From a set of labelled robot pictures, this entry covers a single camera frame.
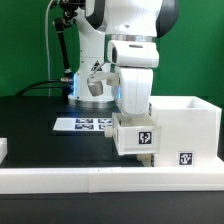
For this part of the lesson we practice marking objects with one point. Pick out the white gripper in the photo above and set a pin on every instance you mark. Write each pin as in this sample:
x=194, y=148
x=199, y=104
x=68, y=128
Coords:
x=134, y=63

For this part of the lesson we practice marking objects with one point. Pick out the white drawer box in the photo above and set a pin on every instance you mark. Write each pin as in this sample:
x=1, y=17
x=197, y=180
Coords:
x=134, y=136
x=146, y=159

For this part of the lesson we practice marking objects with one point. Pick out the white drawer cabinet frame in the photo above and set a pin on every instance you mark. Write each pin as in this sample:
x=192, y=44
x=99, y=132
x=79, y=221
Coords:
x=189, y=131

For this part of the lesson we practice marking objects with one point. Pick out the white front drawer box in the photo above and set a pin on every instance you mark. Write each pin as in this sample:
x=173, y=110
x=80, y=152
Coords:
x=146, y=159

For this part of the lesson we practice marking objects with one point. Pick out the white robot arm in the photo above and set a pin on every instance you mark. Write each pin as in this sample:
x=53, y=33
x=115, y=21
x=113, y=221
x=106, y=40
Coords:
x=100, y=21

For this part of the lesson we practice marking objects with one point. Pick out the printed marker sheet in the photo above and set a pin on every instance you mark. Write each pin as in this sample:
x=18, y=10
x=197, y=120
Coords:
x=81, y=124

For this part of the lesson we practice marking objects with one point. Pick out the white workspace border frame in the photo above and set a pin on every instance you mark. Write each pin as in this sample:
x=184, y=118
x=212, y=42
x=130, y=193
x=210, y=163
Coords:
x=92, y=180

